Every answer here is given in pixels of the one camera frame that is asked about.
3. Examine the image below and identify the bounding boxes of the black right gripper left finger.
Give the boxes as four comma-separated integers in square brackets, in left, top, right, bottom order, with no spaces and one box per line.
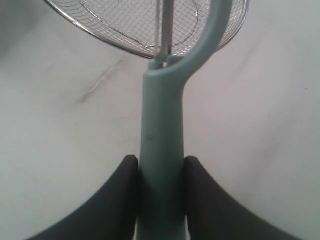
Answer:
[32,155,139,240]

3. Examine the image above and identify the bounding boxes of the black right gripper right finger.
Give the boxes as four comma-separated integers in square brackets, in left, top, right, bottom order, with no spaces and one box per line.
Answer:
[184,156,296,240]

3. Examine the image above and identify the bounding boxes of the teal handled peeler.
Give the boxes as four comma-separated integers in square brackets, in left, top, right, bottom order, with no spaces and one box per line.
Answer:
[136,0,233,240]

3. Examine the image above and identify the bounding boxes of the metal wire mesh basket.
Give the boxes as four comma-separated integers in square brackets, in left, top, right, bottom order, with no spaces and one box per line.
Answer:
[48,0,250,62]

